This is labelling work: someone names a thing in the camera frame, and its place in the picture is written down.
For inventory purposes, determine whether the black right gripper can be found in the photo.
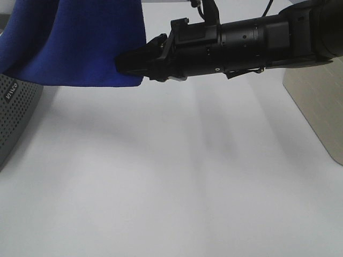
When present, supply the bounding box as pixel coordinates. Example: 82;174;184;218
115;19;264;82

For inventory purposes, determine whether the blue microfibre towel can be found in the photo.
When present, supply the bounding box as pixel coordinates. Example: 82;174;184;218
1;1;146;87

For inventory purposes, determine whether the beige plastic storage bin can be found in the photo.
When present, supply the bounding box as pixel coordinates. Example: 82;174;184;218
283;58;342;164

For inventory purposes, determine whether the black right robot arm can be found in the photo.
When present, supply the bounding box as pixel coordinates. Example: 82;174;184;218
115;1;342;82

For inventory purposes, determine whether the grey perforated plastic basket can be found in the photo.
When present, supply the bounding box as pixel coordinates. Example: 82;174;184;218
0;14;44;172

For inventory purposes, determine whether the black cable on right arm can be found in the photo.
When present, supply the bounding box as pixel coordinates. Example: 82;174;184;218
189;0;274;25

